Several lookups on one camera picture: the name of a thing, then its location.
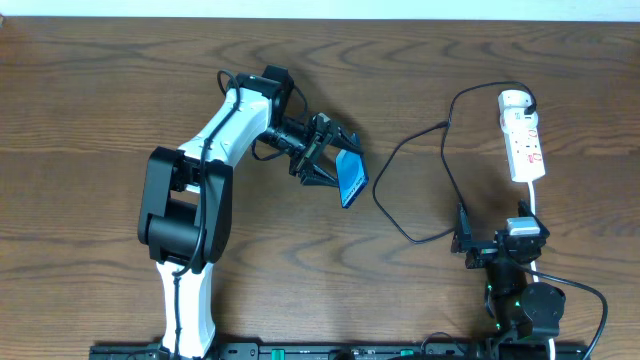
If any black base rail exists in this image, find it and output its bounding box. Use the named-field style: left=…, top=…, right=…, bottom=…
left=88, top=341, right=587, bottom=360

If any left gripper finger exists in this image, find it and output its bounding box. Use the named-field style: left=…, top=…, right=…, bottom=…
left=330, top=126, right=363, bottom=154
left=300, top=163, right=339, bottom=188

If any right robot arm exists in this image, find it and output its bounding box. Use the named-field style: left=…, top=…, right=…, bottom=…
left=451, top=201, right=566, bottom=359

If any white power strip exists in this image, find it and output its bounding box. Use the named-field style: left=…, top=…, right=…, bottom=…
left=500, top=107, right=545, bottom=183

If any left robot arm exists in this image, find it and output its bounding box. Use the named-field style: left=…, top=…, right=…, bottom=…
left=137, top=65, right=369, bottom=359

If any black charger cable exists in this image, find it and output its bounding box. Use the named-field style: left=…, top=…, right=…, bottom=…
left=371, top=81, right=538, bottom=246

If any blue smartphone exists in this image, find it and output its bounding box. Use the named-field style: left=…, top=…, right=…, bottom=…
left=335, top=149, right=369, bottom=209

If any white charger adapter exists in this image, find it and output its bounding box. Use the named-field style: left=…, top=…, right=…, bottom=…
left=498, top=89, right=532, bottom=113

